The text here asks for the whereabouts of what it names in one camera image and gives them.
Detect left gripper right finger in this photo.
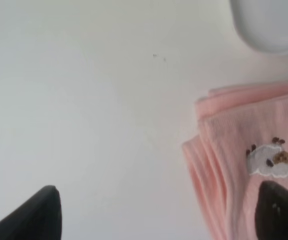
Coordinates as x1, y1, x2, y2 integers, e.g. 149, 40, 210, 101
257, 181, 288, 240

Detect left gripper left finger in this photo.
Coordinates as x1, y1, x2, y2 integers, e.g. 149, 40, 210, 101
0, 185, 62, 240

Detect pink towel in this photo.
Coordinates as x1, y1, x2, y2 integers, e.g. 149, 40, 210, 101
183, 81, 288, 240

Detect white rectangular plastic tray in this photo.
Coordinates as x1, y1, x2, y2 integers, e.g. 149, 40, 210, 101
229, 0, 288, 55

